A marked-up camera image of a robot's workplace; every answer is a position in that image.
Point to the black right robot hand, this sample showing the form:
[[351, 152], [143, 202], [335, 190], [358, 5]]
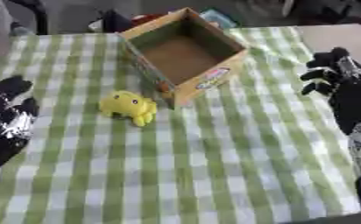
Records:
[[351, 99]]

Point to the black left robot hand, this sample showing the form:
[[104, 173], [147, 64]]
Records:
[[2, 131]]

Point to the tan cardboard box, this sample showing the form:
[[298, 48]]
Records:
[[184, 55]]

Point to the black chair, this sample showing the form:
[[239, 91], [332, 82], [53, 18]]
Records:
[[32, 13]]

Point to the yellow octopus soft toy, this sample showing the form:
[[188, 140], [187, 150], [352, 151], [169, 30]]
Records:
[[128, 107]]

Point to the black bag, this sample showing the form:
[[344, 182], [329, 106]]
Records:
[[112, 22]]

